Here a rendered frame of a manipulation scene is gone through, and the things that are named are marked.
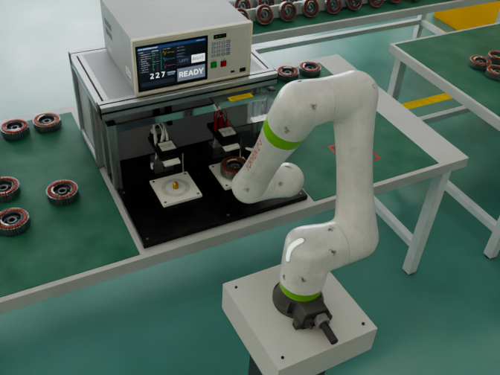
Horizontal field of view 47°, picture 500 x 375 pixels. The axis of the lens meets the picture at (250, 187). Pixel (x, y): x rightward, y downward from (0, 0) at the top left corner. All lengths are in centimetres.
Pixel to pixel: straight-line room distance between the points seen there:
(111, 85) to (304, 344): 111
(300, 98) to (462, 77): 194
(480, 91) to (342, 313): 174
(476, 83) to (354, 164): 176
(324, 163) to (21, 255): 120
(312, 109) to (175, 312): 159
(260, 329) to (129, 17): 115
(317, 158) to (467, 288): 113
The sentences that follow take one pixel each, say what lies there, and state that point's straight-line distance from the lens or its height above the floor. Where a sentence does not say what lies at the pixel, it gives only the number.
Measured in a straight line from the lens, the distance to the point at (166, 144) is 214.
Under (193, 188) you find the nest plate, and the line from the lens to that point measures 215.
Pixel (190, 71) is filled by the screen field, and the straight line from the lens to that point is 207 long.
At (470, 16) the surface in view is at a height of 17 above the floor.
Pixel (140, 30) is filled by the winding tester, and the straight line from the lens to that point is 202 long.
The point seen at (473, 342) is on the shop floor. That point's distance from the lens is 291.
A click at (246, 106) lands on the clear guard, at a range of 209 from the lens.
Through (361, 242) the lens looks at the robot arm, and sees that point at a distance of 160.
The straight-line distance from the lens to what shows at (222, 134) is 219.
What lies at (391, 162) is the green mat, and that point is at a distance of 246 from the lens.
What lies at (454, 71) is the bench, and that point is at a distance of 328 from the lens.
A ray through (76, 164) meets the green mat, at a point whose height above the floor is 75.
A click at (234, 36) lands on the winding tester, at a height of 128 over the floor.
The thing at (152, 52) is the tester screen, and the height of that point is 127.
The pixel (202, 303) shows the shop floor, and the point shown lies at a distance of 278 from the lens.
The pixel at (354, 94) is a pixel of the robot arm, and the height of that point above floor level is 145.
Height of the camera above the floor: 217
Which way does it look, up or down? 40 degrees down
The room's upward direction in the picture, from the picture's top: 4 degrees clockwise
